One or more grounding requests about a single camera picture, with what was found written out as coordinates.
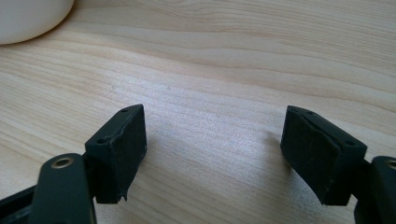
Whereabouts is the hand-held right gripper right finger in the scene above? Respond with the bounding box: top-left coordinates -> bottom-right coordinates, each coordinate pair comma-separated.
279,105 -> 369,206

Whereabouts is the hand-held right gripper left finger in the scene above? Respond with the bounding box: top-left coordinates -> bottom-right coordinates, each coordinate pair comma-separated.
84,104 -> 148,205

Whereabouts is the cream ceramic cup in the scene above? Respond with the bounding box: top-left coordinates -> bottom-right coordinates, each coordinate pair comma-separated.
0,0 -> 76,46

